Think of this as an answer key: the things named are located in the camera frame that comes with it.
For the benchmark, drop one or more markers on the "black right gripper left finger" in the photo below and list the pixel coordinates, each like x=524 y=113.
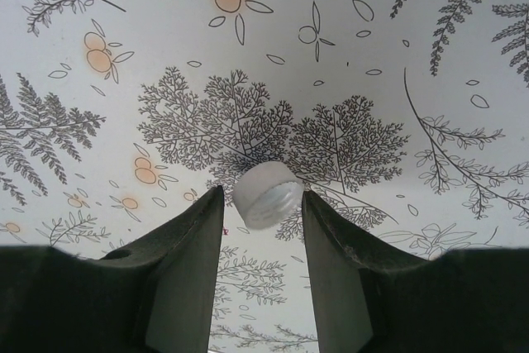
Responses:
x=103 y=299

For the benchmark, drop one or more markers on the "small white bottle cap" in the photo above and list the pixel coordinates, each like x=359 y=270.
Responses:
x=260 y=187

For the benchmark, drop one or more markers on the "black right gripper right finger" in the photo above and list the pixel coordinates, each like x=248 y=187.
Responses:
x=413 y=307

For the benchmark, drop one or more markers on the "floral patterned table mat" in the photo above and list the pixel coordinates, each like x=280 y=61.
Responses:
x=264 y=59

